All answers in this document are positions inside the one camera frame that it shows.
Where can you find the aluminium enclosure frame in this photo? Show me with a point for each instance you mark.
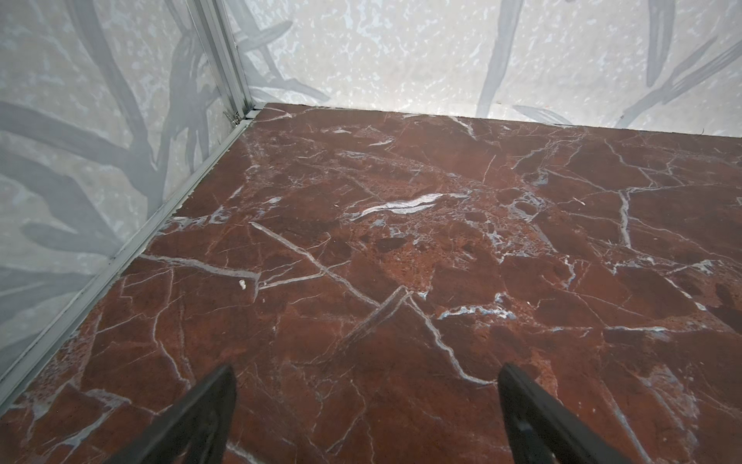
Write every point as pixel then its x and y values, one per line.
pixel 111 113

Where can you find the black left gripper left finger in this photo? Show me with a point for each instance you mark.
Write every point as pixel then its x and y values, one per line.
pixel 195 427

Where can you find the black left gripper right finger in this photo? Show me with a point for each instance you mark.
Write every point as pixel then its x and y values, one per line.
pixel 540 429

